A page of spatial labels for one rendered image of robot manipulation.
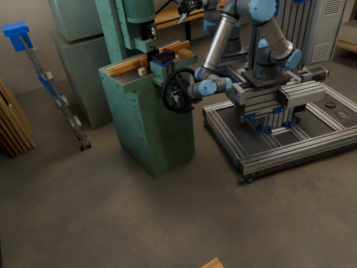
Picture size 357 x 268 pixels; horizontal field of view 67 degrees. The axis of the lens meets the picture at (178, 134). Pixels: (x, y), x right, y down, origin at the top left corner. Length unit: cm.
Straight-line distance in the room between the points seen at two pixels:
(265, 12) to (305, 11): 68
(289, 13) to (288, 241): 142
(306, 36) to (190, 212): 144
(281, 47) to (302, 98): 43
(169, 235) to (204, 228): 24
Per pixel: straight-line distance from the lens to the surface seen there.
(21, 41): 228
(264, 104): 187
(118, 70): 180
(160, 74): 170
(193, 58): 194
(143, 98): 177
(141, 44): 185
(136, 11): 173
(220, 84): 135
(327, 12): 205
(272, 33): 147
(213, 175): 222
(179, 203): 206
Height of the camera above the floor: 164
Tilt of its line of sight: 38 degrees down
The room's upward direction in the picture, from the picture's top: 6 degrees counter-clockwise
